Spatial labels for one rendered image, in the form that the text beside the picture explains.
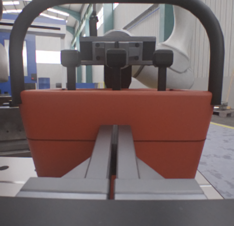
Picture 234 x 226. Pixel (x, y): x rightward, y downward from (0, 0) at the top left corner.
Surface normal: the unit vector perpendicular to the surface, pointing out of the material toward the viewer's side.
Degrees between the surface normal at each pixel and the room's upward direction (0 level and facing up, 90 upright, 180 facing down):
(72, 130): 97
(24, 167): 0
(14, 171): 0
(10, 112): 90
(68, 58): 90
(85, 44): 103
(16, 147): 90
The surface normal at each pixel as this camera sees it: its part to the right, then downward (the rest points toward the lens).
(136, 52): 0.86, 0.18
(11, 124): 0.37, 0.13
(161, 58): -0.01, 0.14
